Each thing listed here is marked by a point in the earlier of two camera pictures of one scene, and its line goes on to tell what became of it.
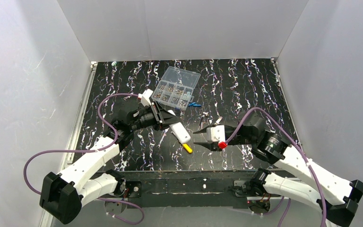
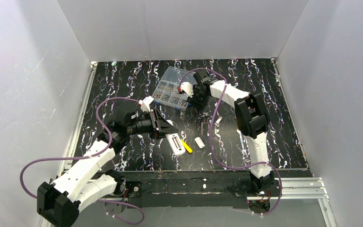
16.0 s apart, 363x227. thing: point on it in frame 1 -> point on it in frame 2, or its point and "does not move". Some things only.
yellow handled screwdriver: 185,145 does not move
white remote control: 180,132 -> 176,144
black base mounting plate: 174,189 does not move
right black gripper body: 228,133 -> 196,100
